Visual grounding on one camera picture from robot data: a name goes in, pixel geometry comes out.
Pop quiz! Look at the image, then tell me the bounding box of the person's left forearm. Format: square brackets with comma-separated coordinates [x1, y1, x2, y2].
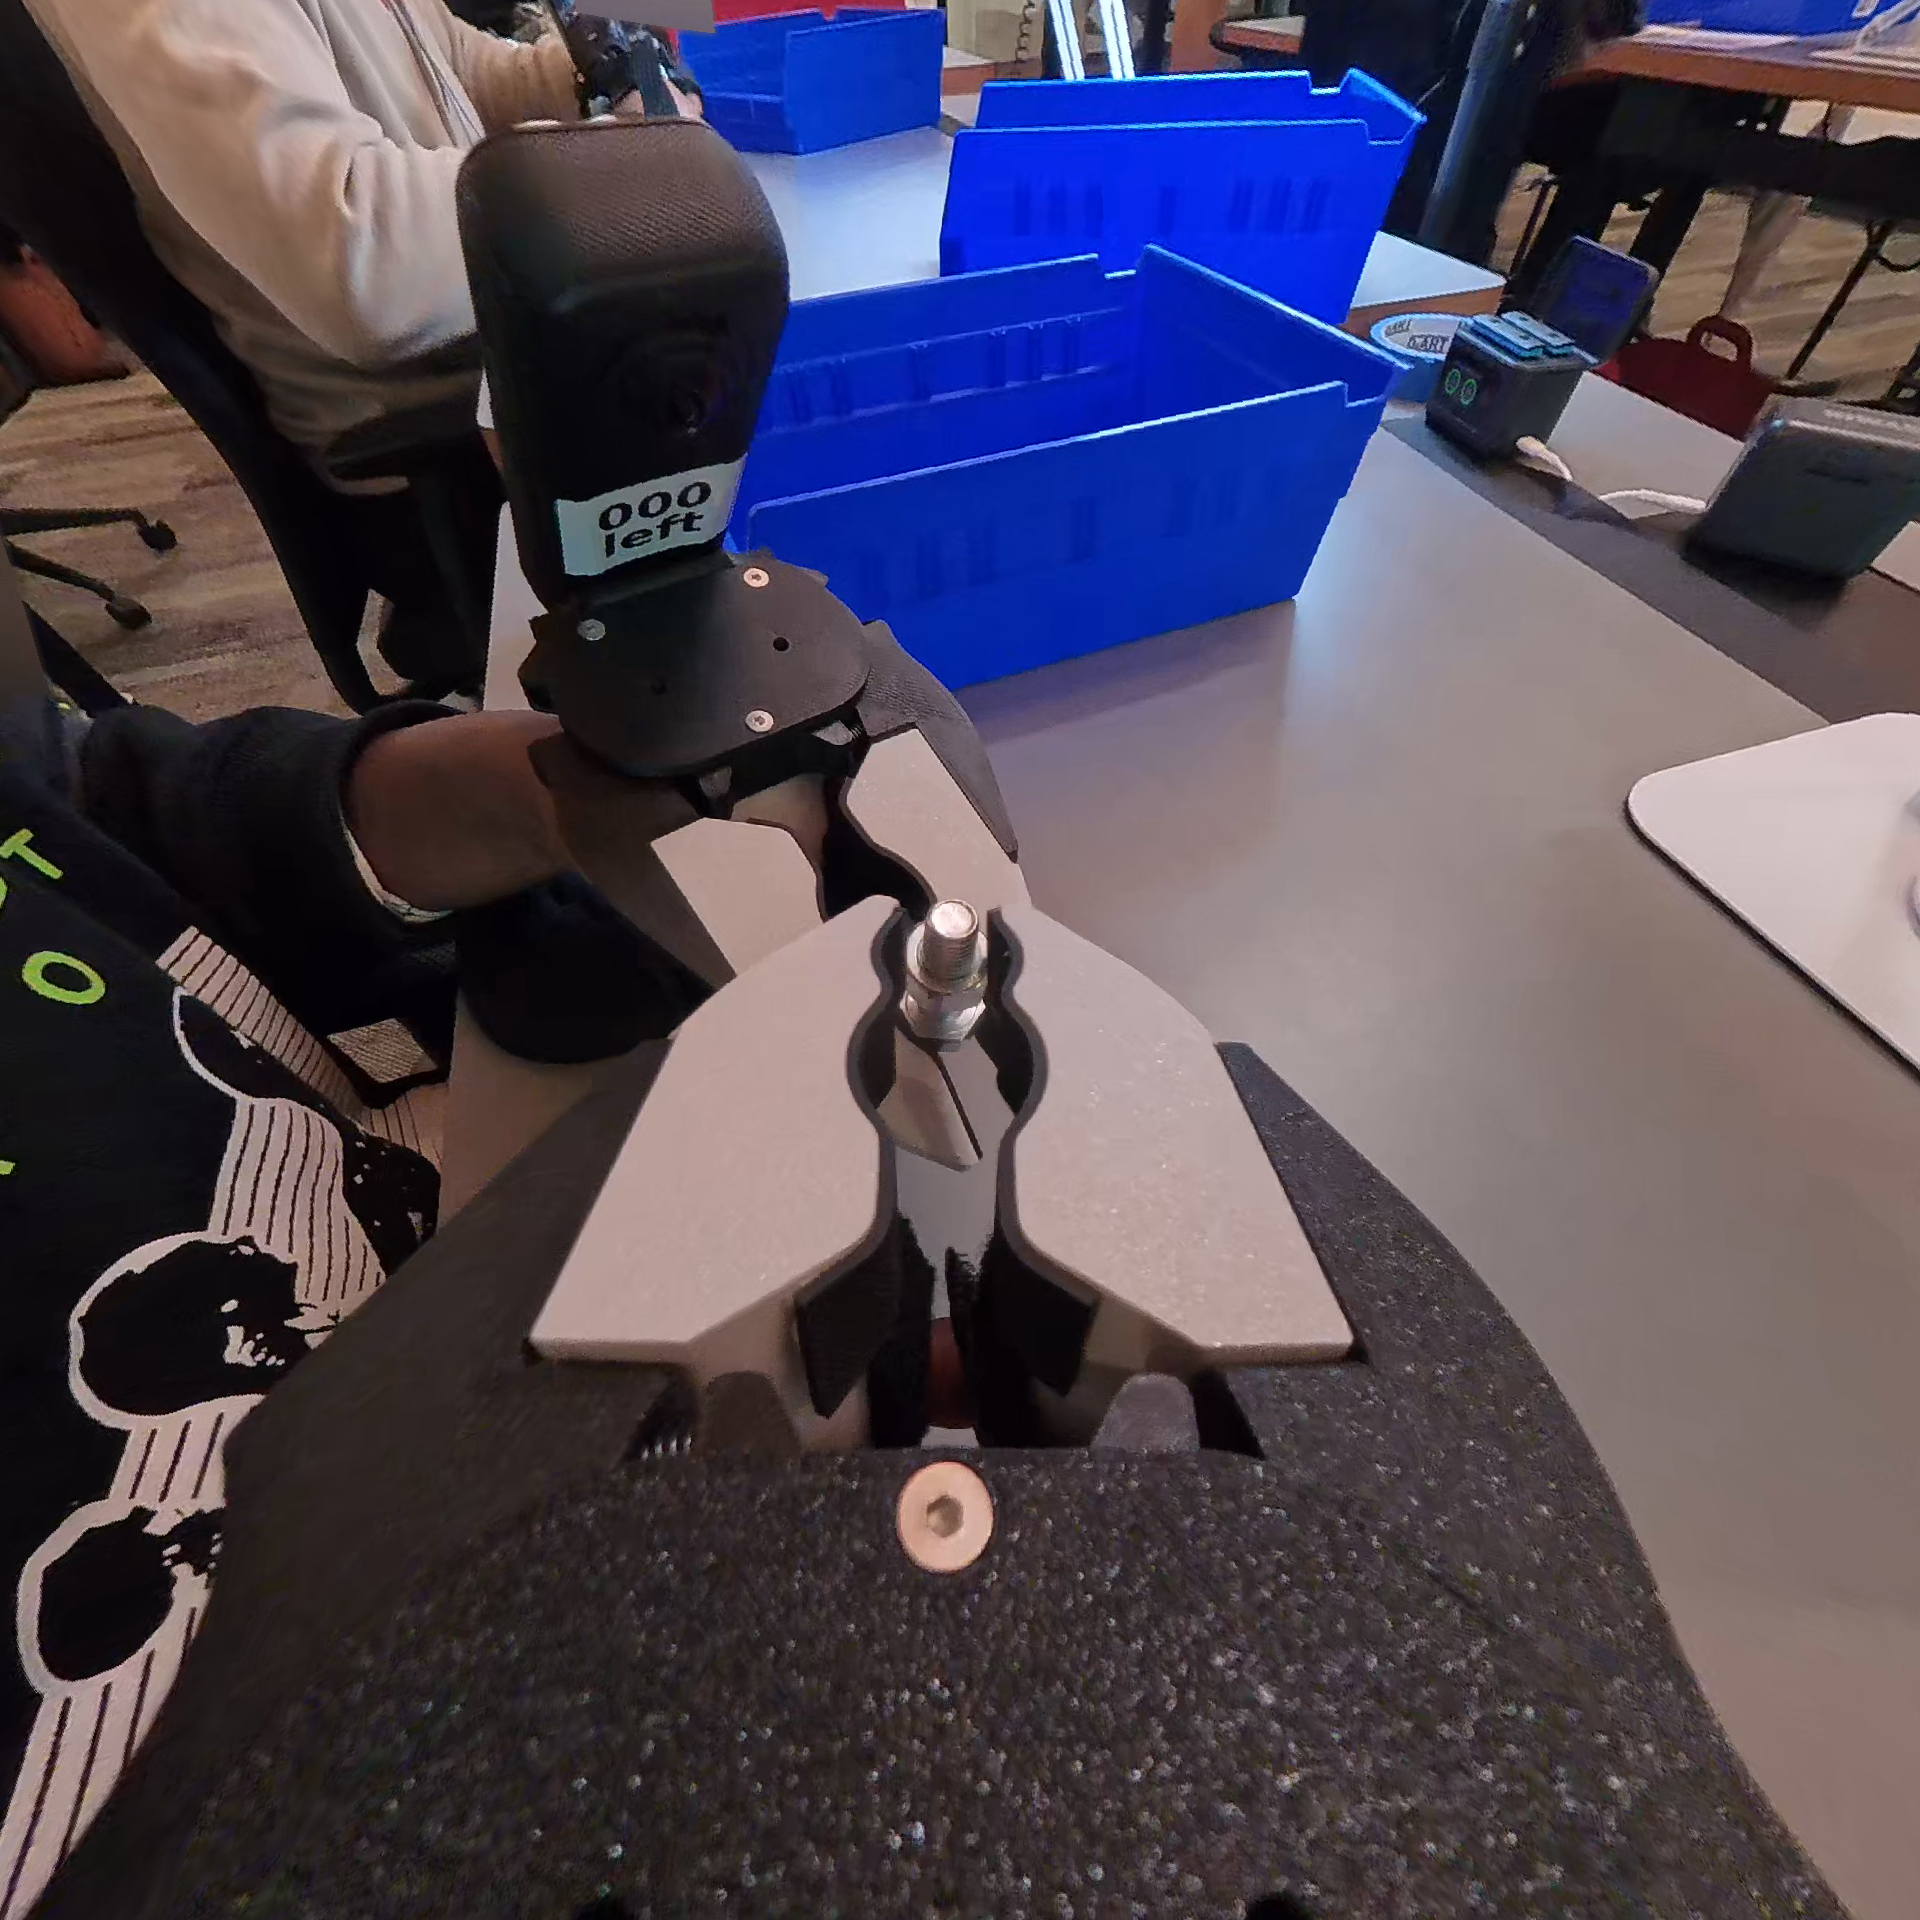
[83, 704, 449, 960]

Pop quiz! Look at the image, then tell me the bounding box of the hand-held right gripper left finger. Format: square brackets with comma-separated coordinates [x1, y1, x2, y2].
[528, 898, 904, 1420]

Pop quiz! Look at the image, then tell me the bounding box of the white cable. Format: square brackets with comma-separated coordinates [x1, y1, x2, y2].
[1513, 434, 1717, 521]

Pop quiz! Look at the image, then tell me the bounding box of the white display stand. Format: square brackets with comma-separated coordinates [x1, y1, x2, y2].
[1628, 713, 1920, 1074]

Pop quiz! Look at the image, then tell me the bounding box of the red bag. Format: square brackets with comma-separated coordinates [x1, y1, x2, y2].
[1599, 318, 1785, 439]

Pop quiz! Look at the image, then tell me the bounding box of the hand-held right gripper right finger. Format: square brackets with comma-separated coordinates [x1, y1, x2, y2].
[987, 907, 1358, 1426]

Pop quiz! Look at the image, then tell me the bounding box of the person's printed black shirt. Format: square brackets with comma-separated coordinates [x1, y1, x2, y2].
[0, 780, 446, 1920]

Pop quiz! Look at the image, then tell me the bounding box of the blue plastic bin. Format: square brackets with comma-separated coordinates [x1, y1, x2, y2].
[939, 69, 1430, 325]
[673, 7, 950, 160]
[727, 244, 1410, 693]

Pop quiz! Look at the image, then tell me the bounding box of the long steel hex bolt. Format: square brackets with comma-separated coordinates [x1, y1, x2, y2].
[903, 900, 997, 1043]

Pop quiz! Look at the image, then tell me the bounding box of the person's left hand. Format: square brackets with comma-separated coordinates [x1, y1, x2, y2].
[346, 704, 607, 913]

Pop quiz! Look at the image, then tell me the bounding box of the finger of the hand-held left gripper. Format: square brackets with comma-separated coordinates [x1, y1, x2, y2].
[653, 806, 967, 1170]
[834, 734, 1043, 925]

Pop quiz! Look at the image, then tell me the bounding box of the steel hex nut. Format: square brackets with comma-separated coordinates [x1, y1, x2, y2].
[903, 959, 993, 1041]

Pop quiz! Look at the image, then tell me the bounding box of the wood-top desk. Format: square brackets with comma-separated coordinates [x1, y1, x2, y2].
[1214, 0, 1920, 271]

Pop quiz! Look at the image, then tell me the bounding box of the black battery charger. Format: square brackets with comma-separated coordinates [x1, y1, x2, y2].
[1425, 309, 1599, 462]

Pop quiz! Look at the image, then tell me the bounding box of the black office chair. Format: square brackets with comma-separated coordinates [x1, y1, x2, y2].
[0, 0, 509, 714]

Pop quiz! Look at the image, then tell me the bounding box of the blue tape roll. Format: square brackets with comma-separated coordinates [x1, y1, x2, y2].
[1366, 309, 1464, 403]

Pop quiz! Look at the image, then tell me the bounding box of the dark grey case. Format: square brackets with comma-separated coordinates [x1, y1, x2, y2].
[1686, 397, 1920, 584]

